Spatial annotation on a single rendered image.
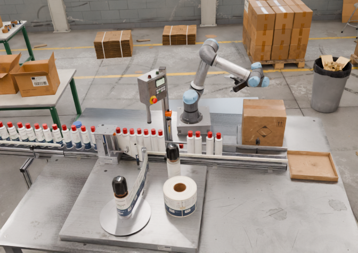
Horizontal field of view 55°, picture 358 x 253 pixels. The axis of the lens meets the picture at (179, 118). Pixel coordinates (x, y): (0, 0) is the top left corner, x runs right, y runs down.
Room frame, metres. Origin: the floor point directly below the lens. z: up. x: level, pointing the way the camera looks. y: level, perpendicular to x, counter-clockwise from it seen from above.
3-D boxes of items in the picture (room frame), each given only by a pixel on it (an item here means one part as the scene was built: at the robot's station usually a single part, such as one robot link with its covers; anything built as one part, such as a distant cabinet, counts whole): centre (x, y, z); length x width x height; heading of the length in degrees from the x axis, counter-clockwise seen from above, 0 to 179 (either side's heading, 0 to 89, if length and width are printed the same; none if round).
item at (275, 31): (5.60, -1.67, 0.45); 1.20 x 0.84 x 0.89; 179
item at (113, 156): (1.96, 0.51, 1.01); 0.14 x 0.13 x 0.26; 80
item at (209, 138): (1.92, -0.21, 0.98); 0.05 x 0.05 x 0.20
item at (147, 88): (2.08, 0.17, 1.38); 0.17 x 0.10 x 0.19; 135
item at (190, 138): (1.95, -0.07, 0.98); 0.05 x 0.05 x 0.20
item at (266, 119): (2.15, -0.64, 0.99); 0.30 x 0.24 x 0.27; 80
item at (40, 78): (3.29, 1.44, 0.97); 0.51 x 0.39 x 0.37; 3
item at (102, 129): (1.95, 0.51, 1.14); 0.14 x 0.11 x 0.01; 80
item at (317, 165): (1.80, -0.90, 0.85); 0.30 x 0.26 x 0.04; 80
